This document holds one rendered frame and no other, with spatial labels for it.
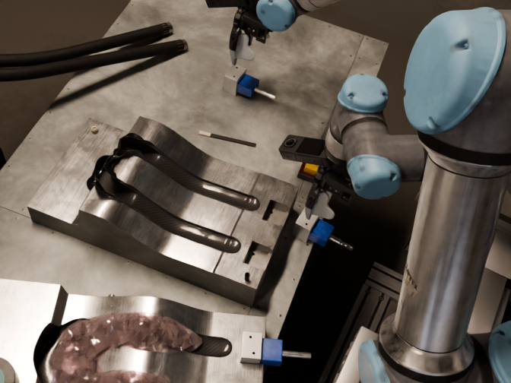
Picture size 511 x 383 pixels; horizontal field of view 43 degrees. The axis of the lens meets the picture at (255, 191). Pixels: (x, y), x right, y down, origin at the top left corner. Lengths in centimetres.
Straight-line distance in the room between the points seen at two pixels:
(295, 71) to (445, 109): 113
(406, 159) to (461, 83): 42
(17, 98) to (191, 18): 112
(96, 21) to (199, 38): 130
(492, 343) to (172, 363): 57
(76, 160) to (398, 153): 73
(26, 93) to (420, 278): 221
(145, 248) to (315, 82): 68
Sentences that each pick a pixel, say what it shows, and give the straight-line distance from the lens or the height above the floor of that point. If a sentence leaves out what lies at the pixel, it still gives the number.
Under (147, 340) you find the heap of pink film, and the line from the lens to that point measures 119.
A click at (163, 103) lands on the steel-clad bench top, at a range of 162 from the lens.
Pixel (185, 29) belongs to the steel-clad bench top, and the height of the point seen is 80.
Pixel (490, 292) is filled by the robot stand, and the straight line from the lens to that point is 131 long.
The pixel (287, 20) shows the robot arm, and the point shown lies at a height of 123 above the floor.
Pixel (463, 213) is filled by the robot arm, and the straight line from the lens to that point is 70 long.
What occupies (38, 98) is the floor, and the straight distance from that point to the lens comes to 274.
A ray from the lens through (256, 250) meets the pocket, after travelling 132.
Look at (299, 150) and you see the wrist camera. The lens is 121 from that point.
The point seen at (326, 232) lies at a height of 84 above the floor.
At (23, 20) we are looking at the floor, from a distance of 307.
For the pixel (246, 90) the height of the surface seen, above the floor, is 83.
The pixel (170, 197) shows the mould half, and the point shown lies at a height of 89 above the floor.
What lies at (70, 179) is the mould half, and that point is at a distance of 142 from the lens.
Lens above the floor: 201
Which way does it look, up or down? 56 degrees down
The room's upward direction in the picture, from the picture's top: 11 degrees clockwise
